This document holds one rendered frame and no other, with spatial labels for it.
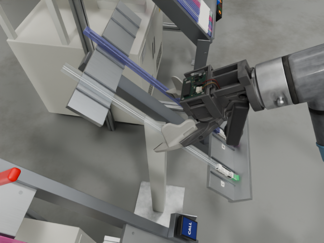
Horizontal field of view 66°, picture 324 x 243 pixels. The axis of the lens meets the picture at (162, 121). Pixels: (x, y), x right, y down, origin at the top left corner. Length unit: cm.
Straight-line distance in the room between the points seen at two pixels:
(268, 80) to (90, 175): 128
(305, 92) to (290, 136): 142
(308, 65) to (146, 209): 116
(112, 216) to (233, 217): 103
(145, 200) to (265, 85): 113
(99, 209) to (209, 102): 26
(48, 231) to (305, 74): 72
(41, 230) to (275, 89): 69
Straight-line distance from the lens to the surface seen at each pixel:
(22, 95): 208
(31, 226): 84
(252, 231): 146
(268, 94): 39
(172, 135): 44
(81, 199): 46
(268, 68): 40
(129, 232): 53
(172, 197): 142
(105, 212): 48
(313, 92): 40
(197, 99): 40
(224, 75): 40
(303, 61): 39
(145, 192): 143
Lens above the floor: 136
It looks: 54 degrees down
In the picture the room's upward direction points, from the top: straight up
